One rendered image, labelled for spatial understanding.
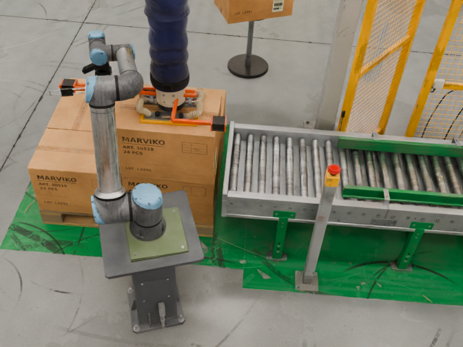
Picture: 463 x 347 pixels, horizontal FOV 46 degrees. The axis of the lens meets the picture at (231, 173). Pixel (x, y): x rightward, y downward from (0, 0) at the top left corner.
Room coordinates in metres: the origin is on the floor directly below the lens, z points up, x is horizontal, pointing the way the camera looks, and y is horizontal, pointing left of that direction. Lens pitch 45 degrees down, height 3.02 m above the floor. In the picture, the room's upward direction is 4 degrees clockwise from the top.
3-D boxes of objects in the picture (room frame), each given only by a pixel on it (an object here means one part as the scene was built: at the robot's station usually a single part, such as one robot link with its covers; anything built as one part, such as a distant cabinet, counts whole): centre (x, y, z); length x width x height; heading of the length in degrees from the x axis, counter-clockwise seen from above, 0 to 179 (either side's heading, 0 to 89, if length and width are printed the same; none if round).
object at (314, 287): (2.10, -0.54, 0.01); 0.15 x 0.15 x 0.03; 89
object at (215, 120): (2.36, 0.09, 1.07); 0.09 x 0.08 x 0.05; 0
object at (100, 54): (2.51, 0.74, 1.39); 0.12 x 0.12 x 0.09; 15
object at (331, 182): (2.10, -0.54, 0.50); 0.07 x 0.07 x 1.00; 89
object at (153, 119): (2.53, 0.39, 0.97); 0.34 x 0.10 x 0.05; 90
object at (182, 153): (2.61, 0.40, 0.74); 0.60 x 0.40 x 0.40; 88
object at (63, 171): (2.93, 0.69, 0.34); 1.20 x 1.00 x 0.40; 89
